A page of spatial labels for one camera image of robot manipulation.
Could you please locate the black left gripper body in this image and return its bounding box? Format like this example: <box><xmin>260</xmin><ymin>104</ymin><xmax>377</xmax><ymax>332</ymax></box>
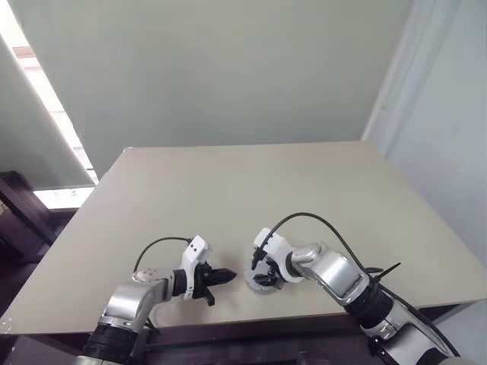
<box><xmin>193</xmin><ymin>262</ymin><xmax>215</xmax><ymax>300</ymax></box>

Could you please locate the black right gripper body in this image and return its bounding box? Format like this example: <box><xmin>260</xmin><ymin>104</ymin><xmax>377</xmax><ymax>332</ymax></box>
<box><xmin>264</xmin><ymin>257</ymin><xmax>286</xmax><ymax>287</ymax></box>

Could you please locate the round grey motor housing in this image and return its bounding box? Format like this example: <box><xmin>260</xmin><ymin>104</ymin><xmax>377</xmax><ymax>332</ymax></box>
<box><xmin>243</xmin><ymin>279</ymin><xmax>287</xmax><ymax>294</ymax></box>

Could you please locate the dark wooden furniture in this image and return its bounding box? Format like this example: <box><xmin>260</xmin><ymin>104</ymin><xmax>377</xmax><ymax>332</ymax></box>
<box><xmin>0</xmin><ymin>170</ymin><xmax>75</xmax><ymax>268</ymax></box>

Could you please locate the grey roller blind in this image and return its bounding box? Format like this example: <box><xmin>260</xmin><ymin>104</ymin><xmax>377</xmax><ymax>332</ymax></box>
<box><xmin>0</xmin><ymin>36</ymin><xmax>96</xmax><ymax>189</ymax></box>

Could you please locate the bright window strip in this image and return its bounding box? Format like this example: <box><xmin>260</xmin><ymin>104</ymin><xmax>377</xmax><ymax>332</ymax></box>
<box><xmin>0</xmin><ymin>29</ymin><xmax>97</xmax><ymax>211</ymax></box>

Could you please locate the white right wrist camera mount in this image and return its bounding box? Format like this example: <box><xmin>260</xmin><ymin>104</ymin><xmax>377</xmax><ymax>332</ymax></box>
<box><xmin>252</xmin><ymin>227</ymin><xmax>306</xmax><ymax>284</ymax></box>

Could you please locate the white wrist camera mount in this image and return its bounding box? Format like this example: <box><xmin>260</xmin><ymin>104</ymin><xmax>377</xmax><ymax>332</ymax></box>
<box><xmin>180</xmin><ymin>234</ymin><xmax>214</xmax><ymax>302</ymax></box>
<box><xmin>252</xmin><ymin>227</ymin><xmax>306</xmax><ymax>284</ymax></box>

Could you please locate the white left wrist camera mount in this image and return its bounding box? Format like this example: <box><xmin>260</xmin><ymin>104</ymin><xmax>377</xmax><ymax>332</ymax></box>
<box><xmin>180</xmin><ymin>234</ymin><xmax>214</xmax><ymax>302</ymax></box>

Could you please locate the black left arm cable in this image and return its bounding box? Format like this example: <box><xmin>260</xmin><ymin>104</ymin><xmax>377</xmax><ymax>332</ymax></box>
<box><xmin>132</xmin><ymin>236</ymin><xmax>193</xmax><ymax>336</ymax></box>

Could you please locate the black cable tie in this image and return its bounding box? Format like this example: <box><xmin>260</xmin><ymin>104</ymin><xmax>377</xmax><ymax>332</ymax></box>
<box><xmin>364</xmin><ymin>262</ymin><xmax>403</xmax><ymax>284</ymax></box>

